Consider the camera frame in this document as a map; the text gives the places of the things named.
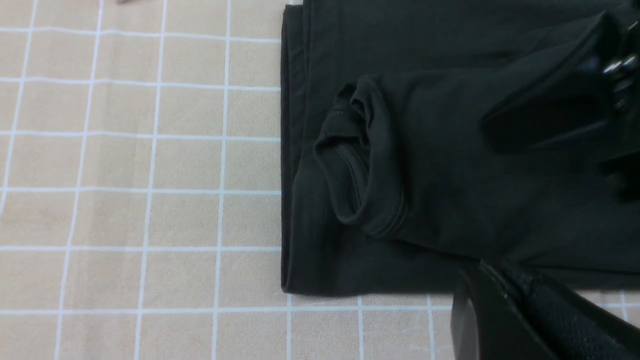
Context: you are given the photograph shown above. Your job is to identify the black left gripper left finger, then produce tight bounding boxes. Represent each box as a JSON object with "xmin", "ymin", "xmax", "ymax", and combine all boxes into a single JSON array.
[{"xmin": 450, "ymin": 262, "xmax": 640, "ymax": 360}]

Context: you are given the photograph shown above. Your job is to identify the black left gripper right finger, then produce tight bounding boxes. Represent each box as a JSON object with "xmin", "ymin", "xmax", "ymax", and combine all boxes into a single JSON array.
[{"xmin": 480, "ymin": 0, "xmax": 639, "ymax": 201}]

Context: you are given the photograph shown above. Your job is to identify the dark gray long-sleeved shirt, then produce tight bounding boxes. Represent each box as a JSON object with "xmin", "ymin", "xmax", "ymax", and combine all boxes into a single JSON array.
[{"xmin": 280, "ymin": 0, "xmax": 639, "ymax": 297}]

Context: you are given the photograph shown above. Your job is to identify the checkered beige tablecloth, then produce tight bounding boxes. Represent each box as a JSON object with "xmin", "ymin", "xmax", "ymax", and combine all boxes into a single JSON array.
[{"xmin": 0, "ymin": 0, "xmax": 640, "ymax": 360}]

